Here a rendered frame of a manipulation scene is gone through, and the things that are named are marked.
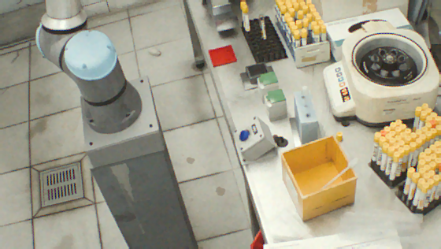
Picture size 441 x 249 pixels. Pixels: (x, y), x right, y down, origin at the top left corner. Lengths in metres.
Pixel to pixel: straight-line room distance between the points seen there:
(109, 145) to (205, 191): 1.08
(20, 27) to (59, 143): 0.87
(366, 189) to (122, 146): 0.59
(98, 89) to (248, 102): 0.41
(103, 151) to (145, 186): 0.19
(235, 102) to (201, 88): 1.30
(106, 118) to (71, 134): 1.42
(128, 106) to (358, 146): 0.56
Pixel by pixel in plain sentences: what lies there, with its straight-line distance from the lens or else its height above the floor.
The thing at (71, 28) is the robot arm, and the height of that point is 1.19.
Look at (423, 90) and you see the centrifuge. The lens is 1.48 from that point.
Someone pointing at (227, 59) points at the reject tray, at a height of 0.88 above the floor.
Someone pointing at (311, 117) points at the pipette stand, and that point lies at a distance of 1.41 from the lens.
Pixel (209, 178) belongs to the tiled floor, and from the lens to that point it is 2.54.
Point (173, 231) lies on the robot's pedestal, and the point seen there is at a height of 0.50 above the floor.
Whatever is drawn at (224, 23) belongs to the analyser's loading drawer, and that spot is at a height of 0.92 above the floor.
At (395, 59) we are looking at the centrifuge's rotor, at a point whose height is 1.00.
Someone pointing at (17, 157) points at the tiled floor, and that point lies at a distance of 2.91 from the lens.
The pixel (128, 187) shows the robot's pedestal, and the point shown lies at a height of 0.76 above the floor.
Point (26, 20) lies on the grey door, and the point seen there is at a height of 0.16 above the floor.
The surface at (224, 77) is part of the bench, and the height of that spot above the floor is 0.87.
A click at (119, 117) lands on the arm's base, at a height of 0.99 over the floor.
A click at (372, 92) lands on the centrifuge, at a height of 0.99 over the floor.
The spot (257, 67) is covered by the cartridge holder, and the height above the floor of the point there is 0.90.
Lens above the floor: 2.03
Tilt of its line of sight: 49 degrees down
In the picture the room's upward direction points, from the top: 11 degrees counter-clockwise
